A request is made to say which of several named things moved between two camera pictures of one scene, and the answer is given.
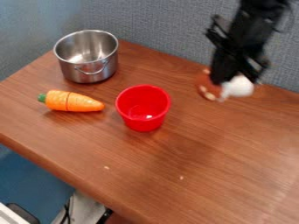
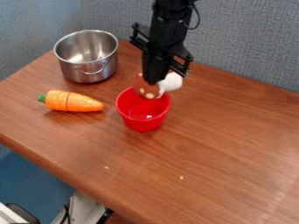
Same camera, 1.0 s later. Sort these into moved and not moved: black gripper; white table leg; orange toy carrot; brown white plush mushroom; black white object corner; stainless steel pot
Moved: brown white plush mushroom; black gripper
Not moved: orange toy carrot; black white object corner; white table leg; stainless steel pot
